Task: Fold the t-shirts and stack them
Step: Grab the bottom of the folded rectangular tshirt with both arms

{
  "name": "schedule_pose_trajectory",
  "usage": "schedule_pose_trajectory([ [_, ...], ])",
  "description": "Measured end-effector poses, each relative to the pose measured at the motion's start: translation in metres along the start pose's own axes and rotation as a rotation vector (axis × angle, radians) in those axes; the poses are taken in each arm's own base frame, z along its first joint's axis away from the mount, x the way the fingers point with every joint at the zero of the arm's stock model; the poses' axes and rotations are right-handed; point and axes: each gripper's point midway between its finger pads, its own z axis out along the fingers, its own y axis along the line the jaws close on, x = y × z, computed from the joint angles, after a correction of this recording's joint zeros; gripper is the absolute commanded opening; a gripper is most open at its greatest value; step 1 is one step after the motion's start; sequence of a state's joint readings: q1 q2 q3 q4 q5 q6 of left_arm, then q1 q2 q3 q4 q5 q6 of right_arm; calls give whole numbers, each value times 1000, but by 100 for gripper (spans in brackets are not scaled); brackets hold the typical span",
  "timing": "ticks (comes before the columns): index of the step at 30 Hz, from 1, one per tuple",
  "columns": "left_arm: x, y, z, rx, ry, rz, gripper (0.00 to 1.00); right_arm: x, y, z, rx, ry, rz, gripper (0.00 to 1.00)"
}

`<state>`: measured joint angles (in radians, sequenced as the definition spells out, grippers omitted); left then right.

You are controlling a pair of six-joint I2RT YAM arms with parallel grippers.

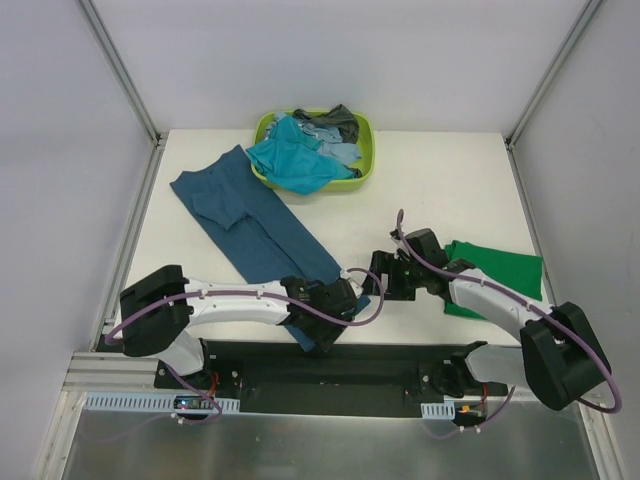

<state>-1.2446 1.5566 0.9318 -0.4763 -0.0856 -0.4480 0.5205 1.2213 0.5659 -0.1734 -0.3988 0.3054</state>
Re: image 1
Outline dark blue t shirt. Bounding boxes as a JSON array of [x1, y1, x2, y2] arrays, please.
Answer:
[[169, 144, 372, 353]]

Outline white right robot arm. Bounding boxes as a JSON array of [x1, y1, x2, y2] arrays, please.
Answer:
[[364, 229, 621, 413]]

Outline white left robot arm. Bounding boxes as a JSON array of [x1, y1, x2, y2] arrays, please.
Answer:
[[118, 265, 363, 389]]

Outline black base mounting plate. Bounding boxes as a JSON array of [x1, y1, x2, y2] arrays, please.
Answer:
[[94, 335, 511, 415]]

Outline folded green t shirt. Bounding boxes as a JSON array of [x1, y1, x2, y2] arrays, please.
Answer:
[[444, 240, 543, 300]]

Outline lime green plastic basket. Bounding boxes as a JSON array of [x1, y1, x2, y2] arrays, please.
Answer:
[[251, 110, 375, 193]]

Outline light blue t shirt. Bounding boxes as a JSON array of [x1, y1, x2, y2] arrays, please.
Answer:
[[262, 112, 362, 166]]

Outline turquoise t shirt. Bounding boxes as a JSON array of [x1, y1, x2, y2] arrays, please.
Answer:
[[247, 115, 355, 195]]

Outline dark grey t shirt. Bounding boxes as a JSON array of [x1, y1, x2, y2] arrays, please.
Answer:
[[292, 104, 360, 144]]

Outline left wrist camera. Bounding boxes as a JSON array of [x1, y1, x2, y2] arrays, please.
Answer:
[[340, 269, 363, 298]]

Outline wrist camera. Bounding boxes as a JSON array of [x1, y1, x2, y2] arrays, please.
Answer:
[[340, 269, 363, 298], [389, 230, 406, 250]]

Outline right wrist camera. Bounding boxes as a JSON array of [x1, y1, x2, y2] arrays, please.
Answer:
[[389, 230, 406, 250]]

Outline right slotted cable duct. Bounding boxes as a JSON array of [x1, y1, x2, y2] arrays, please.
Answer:
[[420, 401, 456, 421]]

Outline slotted cable duct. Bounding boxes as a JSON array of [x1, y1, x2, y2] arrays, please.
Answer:
[[420, 401, 456, 421], [84, 392, 219, 415]]

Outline left aluminium frame post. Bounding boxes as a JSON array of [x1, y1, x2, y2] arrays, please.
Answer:
[[75, 0, 162, 146]]

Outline aluminium frame post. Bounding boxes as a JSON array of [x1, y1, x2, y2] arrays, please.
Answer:
[[75, 0, 162, 146], [505, 0, 606, 151]]

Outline left slotted cable duct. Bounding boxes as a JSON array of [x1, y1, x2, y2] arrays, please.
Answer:
[[84, 392, 219, 415]]

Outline right aluminium frame post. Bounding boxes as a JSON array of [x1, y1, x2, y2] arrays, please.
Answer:
[[505, 0, 606, 151]]

